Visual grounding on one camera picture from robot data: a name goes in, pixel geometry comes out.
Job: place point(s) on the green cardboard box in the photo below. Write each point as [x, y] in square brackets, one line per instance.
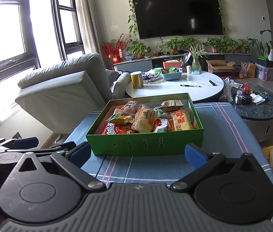
[146, 145]

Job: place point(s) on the black pen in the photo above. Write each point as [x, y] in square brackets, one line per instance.
[191, 85]

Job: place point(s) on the black marker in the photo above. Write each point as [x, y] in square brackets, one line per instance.
[212, 83]

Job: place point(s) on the yellow rice cracker packet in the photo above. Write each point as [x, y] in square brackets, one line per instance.
[182, 120]

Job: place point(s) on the dark round stone table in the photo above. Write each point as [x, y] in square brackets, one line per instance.
[259, 112]

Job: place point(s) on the red instant noodle packet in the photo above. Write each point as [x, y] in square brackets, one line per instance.
[117, 129]

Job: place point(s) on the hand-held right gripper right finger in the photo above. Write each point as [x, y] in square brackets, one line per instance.
[197, 157]

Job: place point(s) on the clear plastic storage box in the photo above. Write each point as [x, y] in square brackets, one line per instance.
[267, 73]

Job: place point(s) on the white plastic bag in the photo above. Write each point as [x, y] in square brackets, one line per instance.
[227, 90]

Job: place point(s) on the orange bread snack packet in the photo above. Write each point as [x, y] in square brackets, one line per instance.
[143, 120]

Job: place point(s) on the crumpled white tissue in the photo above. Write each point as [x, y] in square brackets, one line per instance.
[257, 99]

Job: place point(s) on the teal green snack bag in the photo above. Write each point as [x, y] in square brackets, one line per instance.
[159, 113]

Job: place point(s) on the blue plastic basket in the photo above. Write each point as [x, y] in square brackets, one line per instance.
[172, 76]

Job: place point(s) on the blue striped tablecloth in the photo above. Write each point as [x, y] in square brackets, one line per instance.
[223, 135]

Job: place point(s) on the orange box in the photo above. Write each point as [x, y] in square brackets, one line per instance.
[171, 64]

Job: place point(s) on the white round coffee table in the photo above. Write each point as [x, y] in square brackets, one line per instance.
[170, 90]

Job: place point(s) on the grey television cabinet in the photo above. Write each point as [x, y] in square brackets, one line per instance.
[136, 65]

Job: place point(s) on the open cardboard box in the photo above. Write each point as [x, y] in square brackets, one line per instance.
[220, 67]

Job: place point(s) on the grey fabric armchair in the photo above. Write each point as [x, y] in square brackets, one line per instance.
[61, 89]

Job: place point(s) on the small red box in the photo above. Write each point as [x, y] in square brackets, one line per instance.
[247, 87]

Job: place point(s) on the black wall television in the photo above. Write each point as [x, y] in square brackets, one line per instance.
[177, 12]

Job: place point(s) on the row of potted plants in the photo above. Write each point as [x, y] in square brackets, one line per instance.
[137, 48]

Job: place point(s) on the glass dish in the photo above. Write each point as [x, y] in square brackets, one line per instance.
[152, 79]

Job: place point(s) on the yellow canister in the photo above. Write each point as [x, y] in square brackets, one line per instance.
[137, 80]

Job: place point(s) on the red berry decoration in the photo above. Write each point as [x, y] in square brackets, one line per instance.
[116, 48]

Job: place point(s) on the tall leafy floor plant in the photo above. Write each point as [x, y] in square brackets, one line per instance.
[262, 46]

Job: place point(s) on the beige curtain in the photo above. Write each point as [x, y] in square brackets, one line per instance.
[88, 17]

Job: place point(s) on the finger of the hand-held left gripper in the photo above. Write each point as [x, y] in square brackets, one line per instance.
[61, 146]
[27, 143]

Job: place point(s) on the small white bottle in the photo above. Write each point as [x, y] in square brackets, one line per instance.
[188, 69]

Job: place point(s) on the spider plant in glass vase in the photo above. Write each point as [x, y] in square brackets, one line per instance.
[195, 64]

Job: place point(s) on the dark framed window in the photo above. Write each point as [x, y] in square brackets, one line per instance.
[66, 17]
[3, 29]

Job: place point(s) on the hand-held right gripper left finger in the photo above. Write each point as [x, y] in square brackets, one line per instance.
[81, 153]

